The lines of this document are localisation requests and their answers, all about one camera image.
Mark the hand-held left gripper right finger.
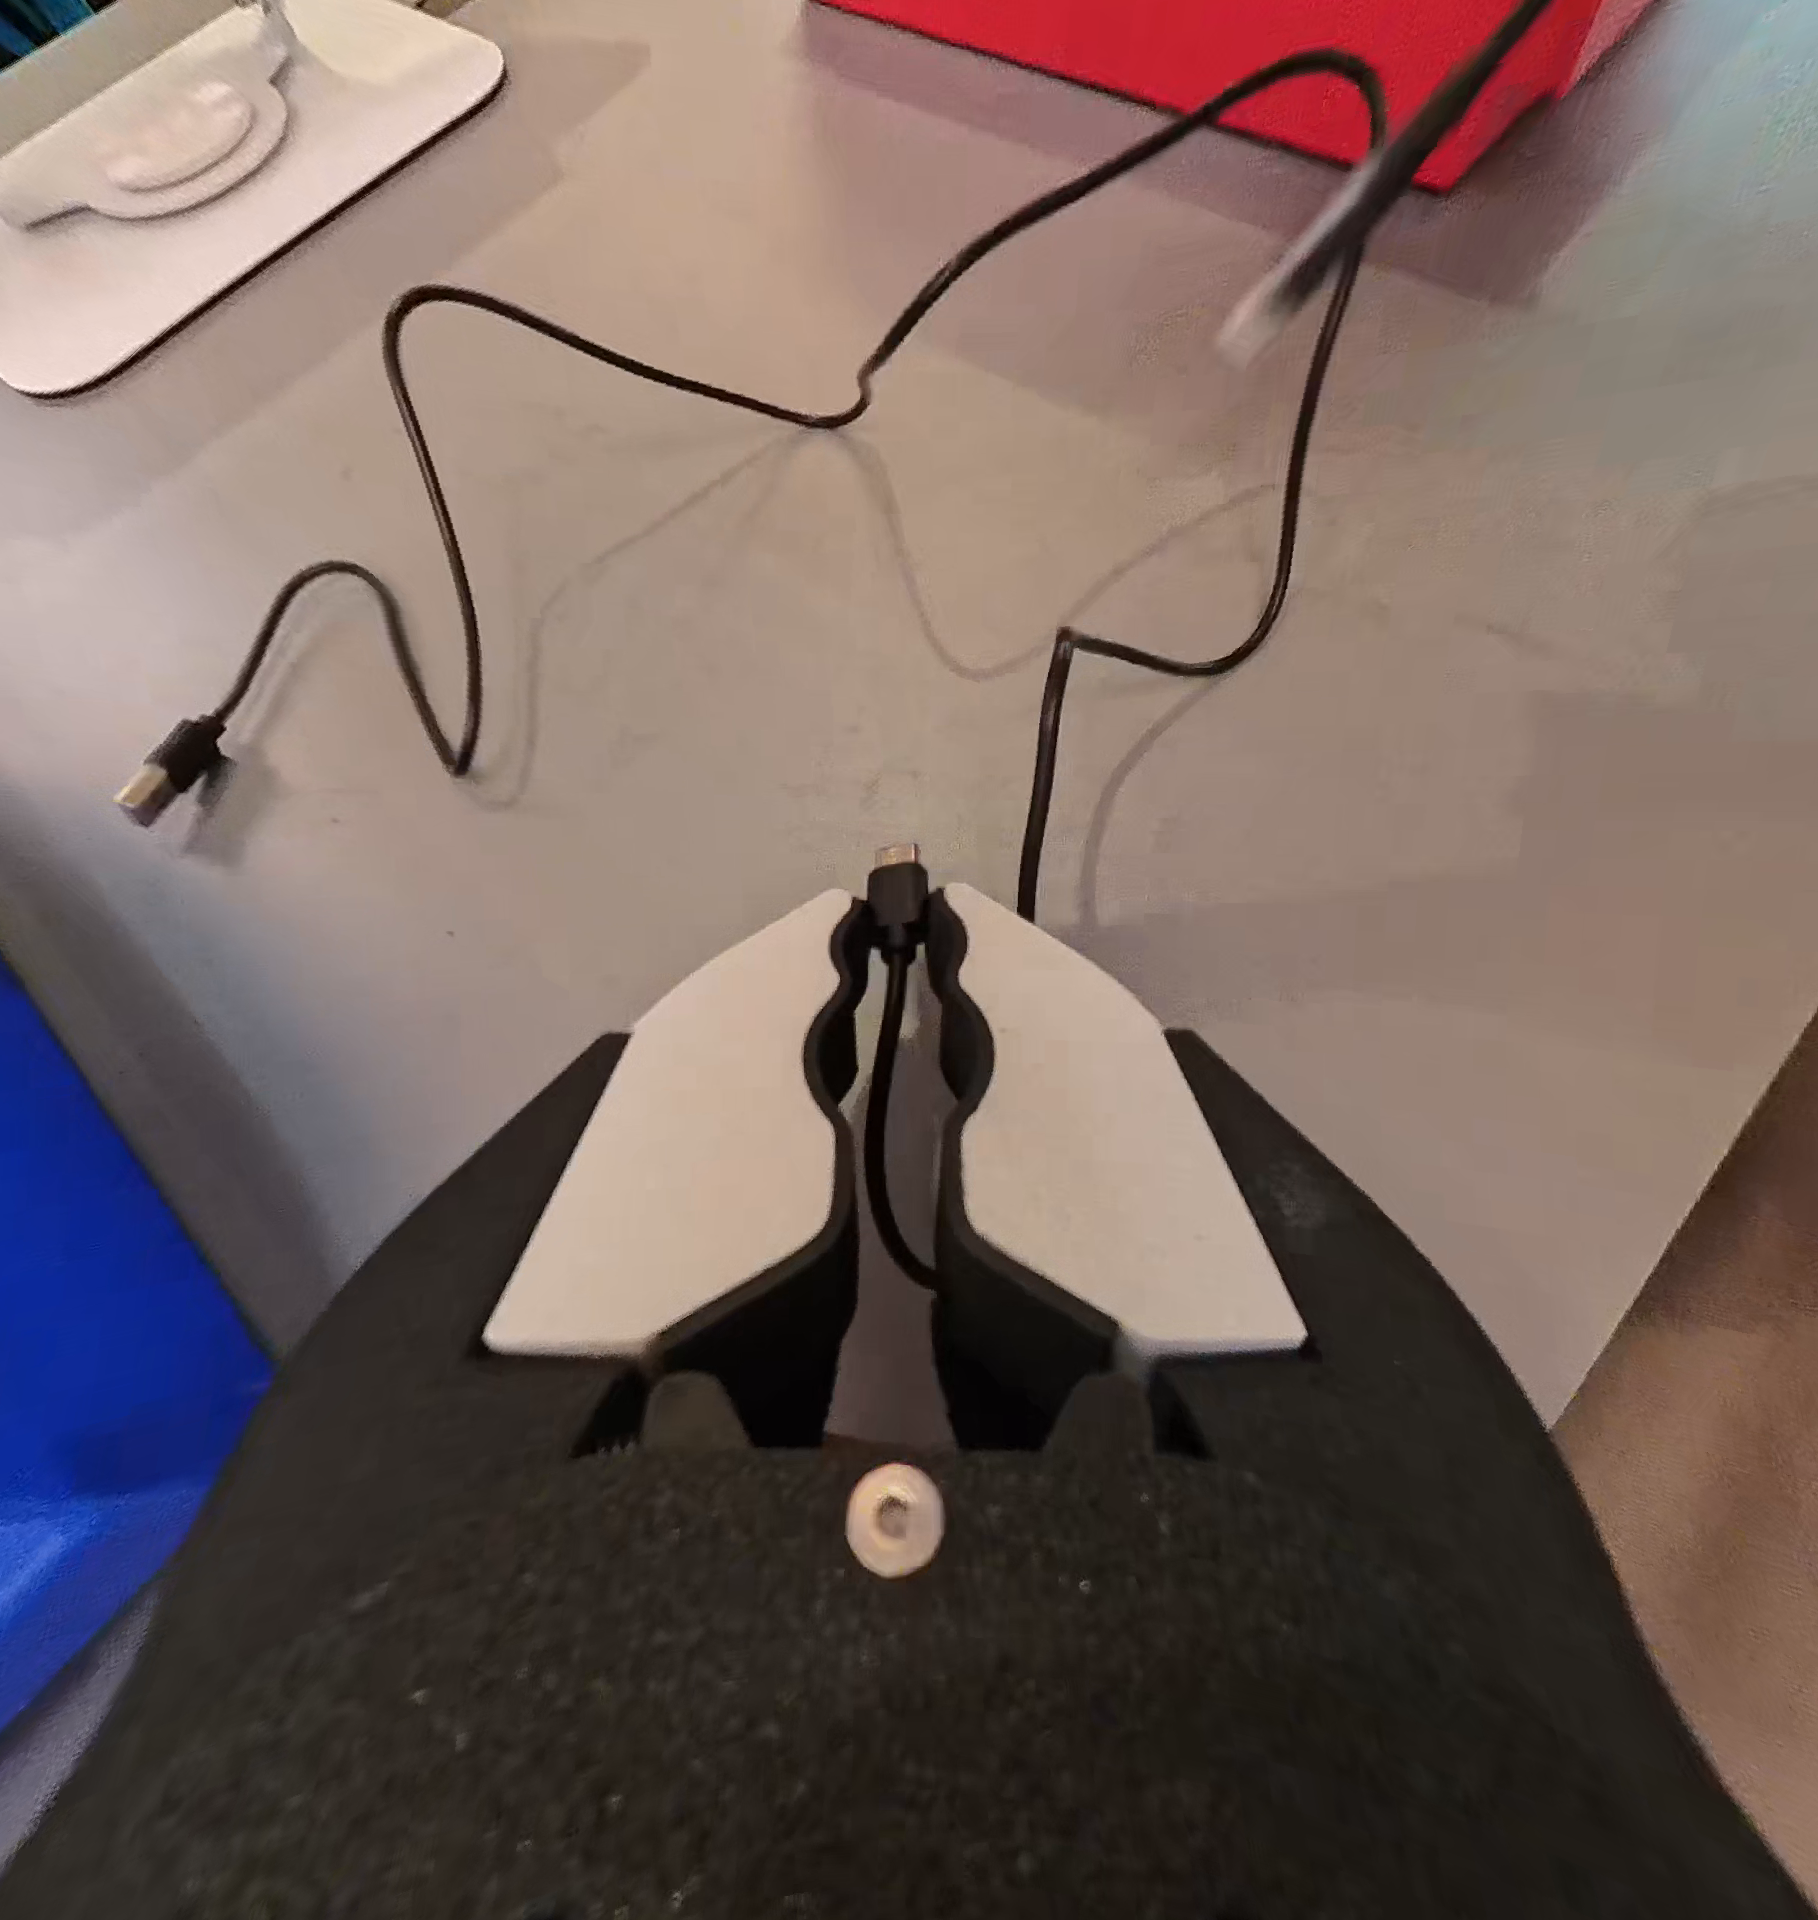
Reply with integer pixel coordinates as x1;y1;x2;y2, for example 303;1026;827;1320
936;884;1305;1454

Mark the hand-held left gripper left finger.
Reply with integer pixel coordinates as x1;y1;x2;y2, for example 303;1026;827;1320
479;884;867;1454

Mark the black usb-c cable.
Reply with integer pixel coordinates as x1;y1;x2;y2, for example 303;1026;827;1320
115;47;1387;1296

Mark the blue plastic bin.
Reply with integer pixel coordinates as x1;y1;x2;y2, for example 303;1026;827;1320
0;884;267;1787

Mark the grey usb hub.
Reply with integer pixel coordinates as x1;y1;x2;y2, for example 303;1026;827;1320
1213;0;1555;367

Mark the red plastic bin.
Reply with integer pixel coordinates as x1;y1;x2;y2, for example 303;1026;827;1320
810;0;1652;199

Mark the white tablet stand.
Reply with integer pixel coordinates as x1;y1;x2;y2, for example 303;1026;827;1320
0;0;502;398

